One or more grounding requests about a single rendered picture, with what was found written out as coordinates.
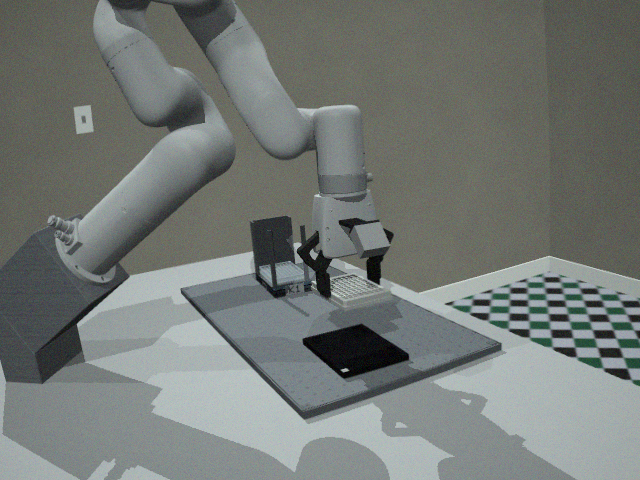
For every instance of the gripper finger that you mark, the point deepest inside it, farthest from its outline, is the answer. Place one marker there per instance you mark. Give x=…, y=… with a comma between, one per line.
x=373, y=263
x=319, y=265

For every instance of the dark grey rack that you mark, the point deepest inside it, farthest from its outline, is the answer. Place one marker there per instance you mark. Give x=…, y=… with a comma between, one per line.
x=281, y=249

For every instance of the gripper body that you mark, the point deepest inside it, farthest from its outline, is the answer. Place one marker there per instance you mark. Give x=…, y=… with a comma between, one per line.
x=334, y=239

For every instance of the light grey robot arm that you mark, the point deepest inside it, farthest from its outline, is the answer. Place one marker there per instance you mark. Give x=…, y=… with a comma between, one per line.
x=188, y=158

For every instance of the black flat square pad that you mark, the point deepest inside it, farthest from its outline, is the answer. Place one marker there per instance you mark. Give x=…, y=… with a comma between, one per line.
x=368, y=350

